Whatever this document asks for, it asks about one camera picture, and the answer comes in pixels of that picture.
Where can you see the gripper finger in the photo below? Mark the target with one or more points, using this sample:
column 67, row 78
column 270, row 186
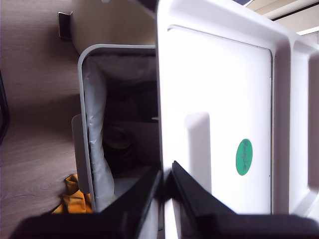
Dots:
column 139, row 201
column 192, row 201

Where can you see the white recycling bin lid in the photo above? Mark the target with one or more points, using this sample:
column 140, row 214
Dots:
column 219, row 87

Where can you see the brown cardboard piece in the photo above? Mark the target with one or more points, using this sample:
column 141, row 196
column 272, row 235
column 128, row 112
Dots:
column 147, row 144

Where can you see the white recycling bin body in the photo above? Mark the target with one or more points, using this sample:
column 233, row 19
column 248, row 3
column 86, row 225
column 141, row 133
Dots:
column 77, row 149

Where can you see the white plastic bin liner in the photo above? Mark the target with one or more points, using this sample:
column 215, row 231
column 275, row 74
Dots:
column 96, row 112

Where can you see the yellow cloth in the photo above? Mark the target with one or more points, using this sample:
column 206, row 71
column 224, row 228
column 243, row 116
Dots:
column 74, row 199

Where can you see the round dark container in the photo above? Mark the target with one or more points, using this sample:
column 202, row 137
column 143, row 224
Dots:
column 118, row 139

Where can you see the green round sticker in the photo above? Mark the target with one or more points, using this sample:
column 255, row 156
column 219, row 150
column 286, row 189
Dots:
column 244, row 156

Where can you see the metal foot pedal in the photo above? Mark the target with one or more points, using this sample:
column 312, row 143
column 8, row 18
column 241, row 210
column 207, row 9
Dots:
column 64, row 26

